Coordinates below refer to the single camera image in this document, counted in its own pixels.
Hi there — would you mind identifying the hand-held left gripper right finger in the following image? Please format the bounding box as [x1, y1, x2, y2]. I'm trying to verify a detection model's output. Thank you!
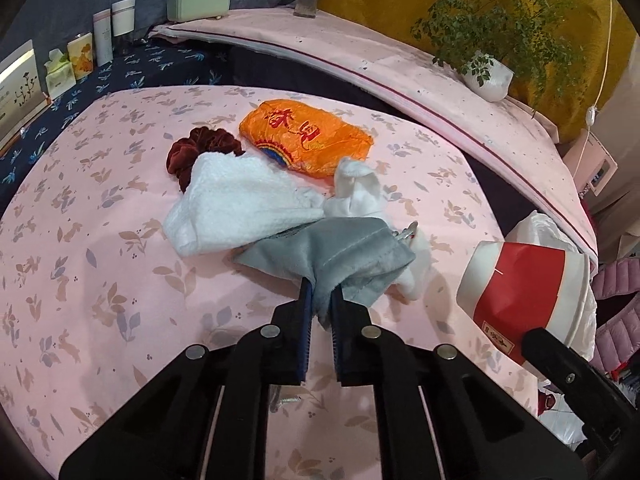
[330, 292, 588, 480]

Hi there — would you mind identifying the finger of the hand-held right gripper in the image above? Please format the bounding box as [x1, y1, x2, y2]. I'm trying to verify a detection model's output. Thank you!
[521, 327, 640, 480]

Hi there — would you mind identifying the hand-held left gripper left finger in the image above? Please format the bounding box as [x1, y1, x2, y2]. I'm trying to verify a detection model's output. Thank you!
[59, 277, 317, 480]

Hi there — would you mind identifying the grey fabric pouch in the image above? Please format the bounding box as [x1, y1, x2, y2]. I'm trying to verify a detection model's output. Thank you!
[234, 216, 417, 330]

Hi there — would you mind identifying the red and white paper cup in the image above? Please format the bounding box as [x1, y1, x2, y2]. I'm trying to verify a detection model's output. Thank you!
[456, 240, 592, 368]

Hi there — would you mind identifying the trash bin with white liner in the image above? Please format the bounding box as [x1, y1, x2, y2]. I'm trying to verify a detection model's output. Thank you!
[502, 210, 598, 361]

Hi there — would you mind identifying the purple down jacket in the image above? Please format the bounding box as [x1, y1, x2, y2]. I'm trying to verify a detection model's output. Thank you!
[590, 257, 640, 376]

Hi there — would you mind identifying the metal screw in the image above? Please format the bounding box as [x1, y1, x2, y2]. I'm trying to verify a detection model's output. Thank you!
[270, 392, 303, 413]

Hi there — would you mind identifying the white waffle towel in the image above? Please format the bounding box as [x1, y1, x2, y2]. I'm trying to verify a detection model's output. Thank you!
[163, 152, 326, 256]

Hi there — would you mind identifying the white cotton glove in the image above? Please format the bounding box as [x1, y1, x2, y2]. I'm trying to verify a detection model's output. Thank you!
[322, 156, 431, 303]

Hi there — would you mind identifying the orange plastic bag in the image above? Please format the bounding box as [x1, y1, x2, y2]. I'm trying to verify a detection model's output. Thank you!
[238, 100, 375, 179]

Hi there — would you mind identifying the pink floral tablecloth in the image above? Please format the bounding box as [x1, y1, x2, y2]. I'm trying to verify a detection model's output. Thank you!
[0, 85, 541, 480]

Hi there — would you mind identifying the maroon velvet scrunchie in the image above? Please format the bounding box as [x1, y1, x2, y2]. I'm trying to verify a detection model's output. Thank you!
[166, 127, 246, 193]

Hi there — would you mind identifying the pink speckled cloth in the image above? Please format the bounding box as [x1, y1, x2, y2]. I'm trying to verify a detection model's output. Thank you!
[150, 7, 598, 261]

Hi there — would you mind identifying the potted green plant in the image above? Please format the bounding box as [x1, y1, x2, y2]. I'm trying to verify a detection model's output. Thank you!
[395, 0, 588, 116]

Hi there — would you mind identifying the navy leaf-print cloth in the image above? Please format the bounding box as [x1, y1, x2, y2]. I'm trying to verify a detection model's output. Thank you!
[0, 35, 236, 211]

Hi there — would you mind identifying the pale green box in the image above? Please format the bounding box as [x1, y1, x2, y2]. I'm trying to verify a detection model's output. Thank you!
[166, 0, 233, 23]

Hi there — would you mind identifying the green and white tissue pack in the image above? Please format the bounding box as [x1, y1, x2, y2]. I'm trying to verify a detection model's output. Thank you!
[44, 49, 76, 98]

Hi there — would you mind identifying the yellow printed box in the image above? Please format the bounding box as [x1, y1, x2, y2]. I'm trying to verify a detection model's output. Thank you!
[66, 32, 95, 80]

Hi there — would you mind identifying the yellow fleece backdrop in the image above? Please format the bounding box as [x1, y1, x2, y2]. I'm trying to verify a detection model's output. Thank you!
[317, 0, 640, 143]

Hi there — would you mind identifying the white cylinder jar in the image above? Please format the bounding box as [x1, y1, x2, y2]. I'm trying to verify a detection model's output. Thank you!
[111, 0, 137, 37]

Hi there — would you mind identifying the white display card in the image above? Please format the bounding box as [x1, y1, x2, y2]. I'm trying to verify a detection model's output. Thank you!
[0, 40, 51, 156]

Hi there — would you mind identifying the white cable with switch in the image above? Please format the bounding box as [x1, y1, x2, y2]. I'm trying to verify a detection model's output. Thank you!
[580, 0, 615, 161]

